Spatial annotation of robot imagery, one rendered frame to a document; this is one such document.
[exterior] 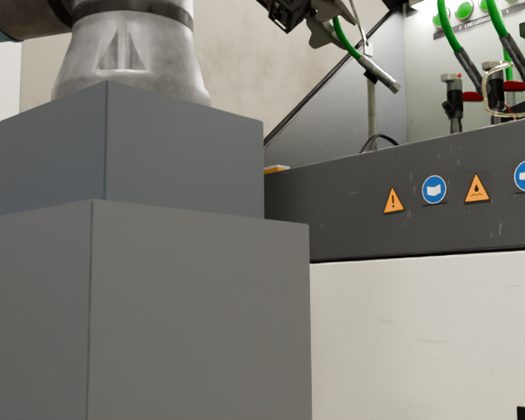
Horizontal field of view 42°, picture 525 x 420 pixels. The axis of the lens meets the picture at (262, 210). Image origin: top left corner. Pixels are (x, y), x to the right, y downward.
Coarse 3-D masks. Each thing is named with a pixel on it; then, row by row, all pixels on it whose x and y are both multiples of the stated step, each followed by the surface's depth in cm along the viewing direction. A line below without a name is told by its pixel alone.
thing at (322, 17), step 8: (312, 0) 124; (320, 0) 124; (328, 0) 123; (336, 0) 122; (320, 8) 123; (328, 8) 123; (336, 8) 123; (344, 8) 122; (320, 16) 122; (328, 16) 122; (336, 16) 122; (344, 16) 123; (352, 16) 122; (352, 24) 123
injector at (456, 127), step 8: (456, 80) 122; (448, 88) 123; (456, 88) 122; (448, 96) 123; (456, 96) 122; (448, 104) 120; (456, 104) 122; (448, 112) 121; (456, 112) 122; (456, 120) 122; (456, 128) 122
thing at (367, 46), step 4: (348, 0) 157; (352, 4) 156; (352, 8) 157; (356, 12) 157; (356, 16) 157; (356, 20) 157; (360, 24) 157; (360, 28) 157; (360, 32) 157; (364, 36) 157; (364, 40) 158; (360, 44) 158; (364, 44) 157; (368, 44) 157; (364, 48) 157; (368, 48) 158; (364, 52) 157; (368, 52) 158
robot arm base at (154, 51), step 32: (96, 0) 62; (128, 0) 61; (96, 32) 61; (128, 32) 61; (160, 32) 62; (192, 32) 67; (64, 64) 62; (96, 64) 59; (128, 64) 60; (160, 64) 60; (192, 64) 63; (192, 96) 62
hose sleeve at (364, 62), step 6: (360, 60) 127; (366, 60) 127; (366, 66) 127; (372, 66) 127; (372, 72) 128; (378, 72) 128; (384, 72) 128; (378, 78) 128; (384, 78) 128; (390, 78) 128; (384, 84) 129; (390, 84) 128
